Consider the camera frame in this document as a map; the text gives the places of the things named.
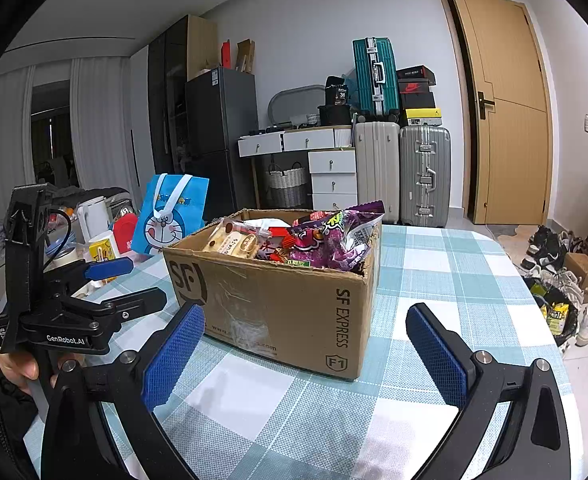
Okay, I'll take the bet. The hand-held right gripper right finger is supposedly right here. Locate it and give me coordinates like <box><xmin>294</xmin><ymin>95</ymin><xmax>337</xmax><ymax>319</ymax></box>
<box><xmin>406</xmin><ymin>303</ymin><xmax>570</xmax><ymax>480</ymax></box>

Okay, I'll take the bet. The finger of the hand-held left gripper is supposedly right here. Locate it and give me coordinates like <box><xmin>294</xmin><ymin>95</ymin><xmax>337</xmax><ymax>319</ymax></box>
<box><xmin>44</xmin><ymin>256</ymin><xmax>135</xmax><ymax>301</ymax></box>
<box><xmin>71</xmin><ymin>287</ymin><xmax>168</xmax><ymax>333</ymax></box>

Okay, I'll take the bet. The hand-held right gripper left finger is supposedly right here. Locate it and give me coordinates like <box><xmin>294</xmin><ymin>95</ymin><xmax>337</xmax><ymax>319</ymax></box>
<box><xmin>39</xmin><ymin>301</ymin><xmax>207</xmax><ymax>480</ymax></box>

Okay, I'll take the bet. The beige pastry packet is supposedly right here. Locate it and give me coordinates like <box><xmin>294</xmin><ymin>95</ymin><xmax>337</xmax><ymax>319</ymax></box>
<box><xmin>201</xmin><ymin>219</ymin><xmax>261</xmax><ymax>261</ymax></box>

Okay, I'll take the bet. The brown cardboard box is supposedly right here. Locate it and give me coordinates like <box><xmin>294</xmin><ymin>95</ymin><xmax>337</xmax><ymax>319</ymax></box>
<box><xmin>163</xmin><ymin>208</ymin><xmax>382</xmax><ymax>381</ymax></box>

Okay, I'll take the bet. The purple candy bag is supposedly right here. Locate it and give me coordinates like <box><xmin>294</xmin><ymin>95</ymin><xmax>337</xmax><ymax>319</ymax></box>
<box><xmin>286</xmin><ymin>200</ymin><xmax>385</xmax><ymax>272</ymax></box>

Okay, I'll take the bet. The person's left forearm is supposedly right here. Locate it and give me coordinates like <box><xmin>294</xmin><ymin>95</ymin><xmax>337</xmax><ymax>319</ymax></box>
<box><xmin>0</xmin><ymin>385</ymin><xmax>45</xmax><ymax>480</ymax></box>

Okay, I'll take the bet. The person's left hand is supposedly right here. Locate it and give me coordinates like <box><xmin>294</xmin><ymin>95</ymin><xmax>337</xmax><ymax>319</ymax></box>
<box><xmin>0</xmin><ymin>351</ymin><xmax>83</xmax><ymax>396</ymax></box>

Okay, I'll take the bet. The yellow drink carton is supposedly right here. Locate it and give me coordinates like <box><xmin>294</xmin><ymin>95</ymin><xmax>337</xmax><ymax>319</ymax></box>
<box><xmin>88</xmin><ymin>237</ymin><xmax>120</xmax><ymax>263</ymax></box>

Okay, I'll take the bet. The white electric kettle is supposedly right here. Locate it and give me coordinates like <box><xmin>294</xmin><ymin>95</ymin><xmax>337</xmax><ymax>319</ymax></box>
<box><xmin>76</xmin><ymin>196</ymin><xmax>112</xmax><ymax>243</ymax></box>

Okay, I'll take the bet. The blue cartoon tote bag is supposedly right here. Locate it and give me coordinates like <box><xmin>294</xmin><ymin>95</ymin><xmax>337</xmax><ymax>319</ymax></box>
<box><xmin>133</xmin><ymin>174</ymin><xmax>209</xmax><ymax>256</ymax></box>

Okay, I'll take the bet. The checked tablecloth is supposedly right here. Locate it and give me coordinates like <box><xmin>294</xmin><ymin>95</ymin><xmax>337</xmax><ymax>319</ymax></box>
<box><xmin>24</xmin><ymin>224</ymin><xmax>588</xmax><ymax>480</ymax></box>

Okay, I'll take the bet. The trash bin with black bag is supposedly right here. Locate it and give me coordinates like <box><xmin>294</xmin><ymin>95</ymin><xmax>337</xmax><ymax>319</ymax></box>
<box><xmin>521</xmin><ymin>275</ymin><xmax>582</xmax><ymax>348</ymax></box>

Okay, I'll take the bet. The white curtain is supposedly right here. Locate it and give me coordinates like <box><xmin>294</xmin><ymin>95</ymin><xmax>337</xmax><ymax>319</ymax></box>
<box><xmin>0</xmin><ymin>67</ymin><xmax>37</xmax><ymax>241</ymax></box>
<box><xmin>69</xmin><ymin>57</ymin><xmax>147</xmax><ymax>201</ymax></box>

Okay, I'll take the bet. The pile of sneakers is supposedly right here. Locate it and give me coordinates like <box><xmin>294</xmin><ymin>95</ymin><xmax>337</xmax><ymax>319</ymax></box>
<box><xmin>518</xmin><ymin>225</ymin><xmax>588</xmax><ymax>348</ymax></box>

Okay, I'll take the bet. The small cardboard box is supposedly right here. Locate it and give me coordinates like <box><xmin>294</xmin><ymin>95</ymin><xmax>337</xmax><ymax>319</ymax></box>
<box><xmin>564</xmin><ymin>252</ymin><xmax>588</xmax><ymax>303</ymax></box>

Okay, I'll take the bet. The dark grey refrigerator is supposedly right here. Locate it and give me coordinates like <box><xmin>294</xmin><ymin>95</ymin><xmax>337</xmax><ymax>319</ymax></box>
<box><xmin>185</xmin><ymin>66</ymin><xmax>259</xmax><ymax>221</ymax></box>

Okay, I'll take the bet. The tall dark cabinet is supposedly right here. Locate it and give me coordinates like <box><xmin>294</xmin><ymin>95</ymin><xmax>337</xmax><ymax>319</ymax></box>
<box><xmin>148</xmin><ymin>15</ymin><xmax>219</xmax><ymax>176</ymax></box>

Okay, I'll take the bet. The silver suitcase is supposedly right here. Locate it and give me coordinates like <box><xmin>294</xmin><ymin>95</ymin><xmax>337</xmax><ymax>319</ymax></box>
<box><xmin>399</xmin><ymin>125</ymin><xmax>452</xmax><ymax>228</ymax></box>

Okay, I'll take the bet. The woven laundry basket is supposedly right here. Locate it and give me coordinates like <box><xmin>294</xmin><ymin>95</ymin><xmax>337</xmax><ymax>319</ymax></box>
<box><xmin>265</xmin><ymin>162</ymin><xmax>309</xmax><ymax>209</ymax></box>

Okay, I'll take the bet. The beige suitcase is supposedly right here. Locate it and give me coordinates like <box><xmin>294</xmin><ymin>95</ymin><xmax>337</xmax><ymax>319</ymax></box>
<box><xmin>355</xmin><ymin>120</ymin><xmax>402</xmax><ymax>225</ymax></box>

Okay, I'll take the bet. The wooden door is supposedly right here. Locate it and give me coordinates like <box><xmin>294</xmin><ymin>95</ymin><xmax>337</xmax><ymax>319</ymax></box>
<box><xmin>444</xmin><ymin>0</ymin><xmax>554</xmax><ymax>226</ymax></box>

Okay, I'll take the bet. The white drawer desk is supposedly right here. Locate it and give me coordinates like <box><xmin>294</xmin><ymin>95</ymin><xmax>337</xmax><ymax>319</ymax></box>
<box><xmin>237</xmin><ymin>126</ymin><xmax>359</xmax><ymax>211</ymax></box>

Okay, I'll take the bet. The black yellow shoe box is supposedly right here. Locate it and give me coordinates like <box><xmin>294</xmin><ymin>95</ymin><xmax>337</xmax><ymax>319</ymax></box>
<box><xmin>405</xmin><ymin>107</ymin><xmax>444</xmax><ymax>127</ymax></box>

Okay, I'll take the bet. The grey oval mirror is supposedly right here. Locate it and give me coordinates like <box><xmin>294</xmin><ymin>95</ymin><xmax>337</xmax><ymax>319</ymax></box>
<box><xmin>267</xmin><ymin>86</ymin><xmax>327</xmax><ymax>128</ymax></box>

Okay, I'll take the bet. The brown paper bag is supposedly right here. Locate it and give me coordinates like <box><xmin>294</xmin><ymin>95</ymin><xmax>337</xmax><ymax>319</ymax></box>
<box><xmin>236</xmin><ymin>38</ymin><xmax>255</xmax><ymax>72</ymax></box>

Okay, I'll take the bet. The black storage basket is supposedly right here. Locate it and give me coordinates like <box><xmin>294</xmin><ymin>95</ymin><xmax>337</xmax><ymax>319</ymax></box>
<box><xmin>318</xmin><ymin>105</ymin><xmax>355</xmax><ymax>127</ymax></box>

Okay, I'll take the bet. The black paper bag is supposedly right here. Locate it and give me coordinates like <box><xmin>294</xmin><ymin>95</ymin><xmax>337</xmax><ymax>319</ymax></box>
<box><xmin>325</xmin><ymin>76</ymin><xmax>352</xmax><ymax>107</ymax></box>

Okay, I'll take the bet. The teal suitcase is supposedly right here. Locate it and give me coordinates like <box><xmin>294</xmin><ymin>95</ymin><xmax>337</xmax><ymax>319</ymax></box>
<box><xmin>352</xmin><ymin>37</ymin><xmax>401</xmax><ymax>120</ymax></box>

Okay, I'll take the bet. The black cable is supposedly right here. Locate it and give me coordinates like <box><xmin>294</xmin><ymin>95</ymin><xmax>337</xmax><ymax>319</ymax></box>
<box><xmin>44</xmin><ymin>208</ymin><xmax>73</xmax><ymax>273</ymax></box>

